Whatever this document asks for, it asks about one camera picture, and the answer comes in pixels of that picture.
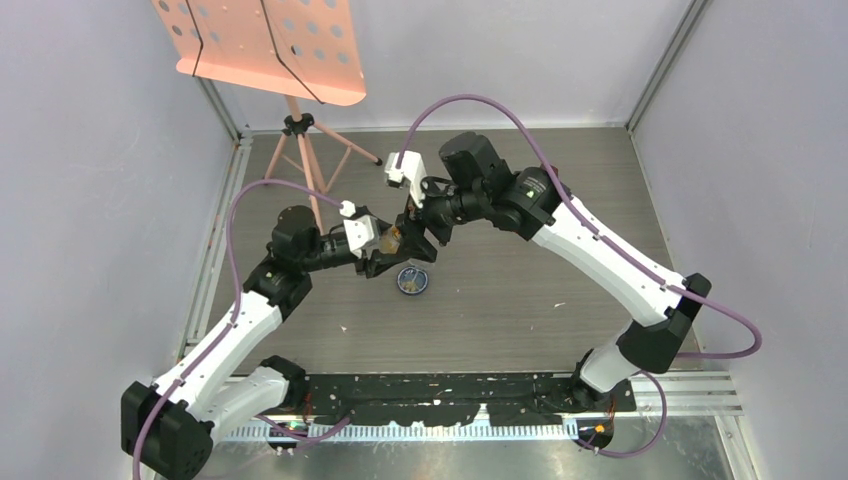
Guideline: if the aluminium rail frame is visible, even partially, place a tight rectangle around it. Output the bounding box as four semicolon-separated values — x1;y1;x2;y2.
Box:
176;131;254;366

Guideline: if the pink music stand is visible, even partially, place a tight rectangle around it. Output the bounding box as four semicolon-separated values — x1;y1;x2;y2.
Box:
152;0;382;194

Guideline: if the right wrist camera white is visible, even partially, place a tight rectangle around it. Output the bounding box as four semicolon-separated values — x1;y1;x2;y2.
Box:
384;151;426;208

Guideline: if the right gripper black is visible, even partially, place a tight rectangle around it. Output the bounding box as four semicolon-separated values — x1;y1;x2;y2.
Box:
394;170;486;264

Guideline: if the blue round pill box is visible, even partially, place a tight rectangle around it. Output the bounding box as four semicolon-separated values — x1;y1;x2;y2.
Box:
396;264;429;296

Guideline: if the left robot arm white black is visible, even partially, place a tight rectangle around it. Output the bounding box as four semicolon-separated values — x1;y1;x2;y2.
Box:
120;206;407;479

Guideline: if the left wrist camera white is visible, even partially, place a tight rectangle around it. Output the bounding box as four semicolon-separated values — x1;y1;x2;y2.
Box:
339;200;380;259

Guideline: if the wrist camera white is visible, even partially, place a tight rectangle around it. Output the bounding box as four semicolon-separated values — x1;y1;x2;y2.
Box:
384;151;426;208
339;200;380;259

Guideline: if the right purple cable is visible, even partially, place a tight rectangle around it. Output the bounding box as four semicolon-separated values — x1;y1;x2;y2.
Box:
396;93;764;460

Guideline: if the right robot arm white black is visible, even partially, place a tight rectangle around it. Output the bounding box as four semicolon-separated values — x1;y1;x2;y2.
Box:
385;132;711;411

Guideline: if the clear pill bottle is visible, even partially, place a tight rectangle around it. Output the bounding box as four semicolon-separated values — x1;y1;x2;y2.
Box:
378;226;403;255

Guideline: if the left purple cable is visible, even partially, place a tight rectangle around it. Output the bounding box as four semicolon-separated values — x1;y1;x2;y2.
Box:
131;178;356;480

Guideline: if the purple cable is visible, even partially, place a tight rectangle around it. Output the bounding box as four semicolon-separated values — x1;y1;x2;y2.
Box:
396;93;764;460
131;178;356;480

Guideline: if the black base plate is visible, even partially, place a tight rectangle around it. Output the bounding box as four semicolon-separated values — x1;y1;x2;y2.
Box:
267;373;637;427

